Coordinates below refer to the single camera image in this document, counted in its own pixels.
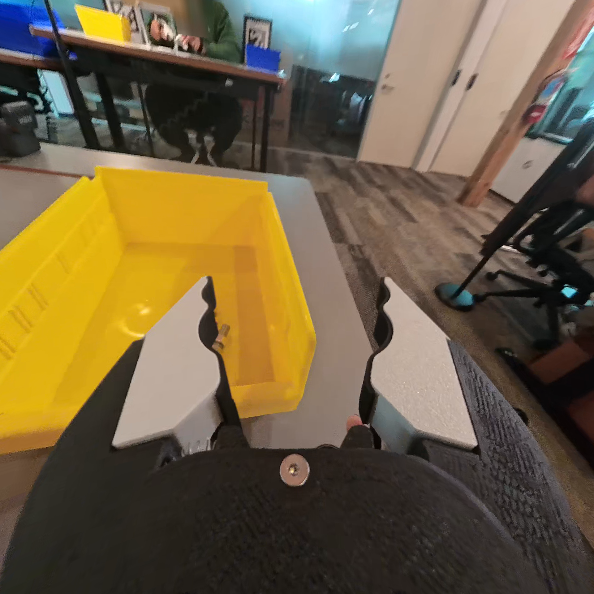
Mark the framed picture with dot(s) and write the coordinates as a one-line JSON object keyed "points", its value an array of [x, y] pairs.
{"points": [[257, 32]]}

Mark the white door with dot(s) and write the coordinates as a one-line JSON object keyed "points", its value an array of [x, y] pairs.
{"points": [[464, 139], [399, 116]]}

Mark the silver steel bolt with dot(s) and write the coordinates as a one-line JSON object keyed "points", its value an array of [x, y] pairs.
{"points": [[222, 336]]}

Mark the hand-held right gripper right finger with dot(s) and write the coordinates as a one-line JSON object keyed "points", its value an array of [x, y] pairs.
{"points": [[417, 371]]}

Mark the black tripod with teal foot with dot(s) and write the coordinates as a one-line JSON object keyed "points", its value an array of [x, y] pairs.
{"points": [[457, 297]]}

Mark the person's right hand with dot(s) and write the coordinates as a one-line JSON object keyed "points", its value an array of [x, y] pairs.
{"points": [[354, 421]]}

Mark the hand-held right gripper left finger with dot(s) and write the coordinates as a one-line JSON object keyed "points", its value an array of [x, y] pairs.
{"points": [[171, 371]]}

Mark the dark blue storage box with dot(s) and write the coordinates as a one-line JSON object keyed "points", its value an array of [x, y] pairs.
{"points": [[28, 28]]}

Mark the dark brown desk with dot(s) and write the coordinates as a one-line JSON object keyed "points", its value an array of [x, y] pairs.
{"points": [[139, 54]]}

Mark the black battery charger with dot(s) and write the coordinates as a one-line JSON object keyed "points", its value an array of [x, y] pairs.
{"points": [[18, 130]]}

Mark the red fire extinguisher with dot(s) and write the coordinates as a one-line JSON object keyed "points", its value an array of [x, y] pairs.
{"points": [[543, 97]]}

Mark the wooden pillar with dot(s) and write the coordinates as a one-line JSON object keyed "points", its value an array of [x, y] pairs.
{"points": [[510, 116]]}

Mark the yellow plastic bin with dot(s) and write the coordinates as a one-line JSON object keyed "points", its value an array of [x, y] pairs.
{"points": [[139, 278], [102, 23]]}

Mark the small blue bin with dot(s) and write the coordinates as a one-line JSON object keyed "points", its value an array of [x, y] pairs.
{"points": [[262, 56]]}

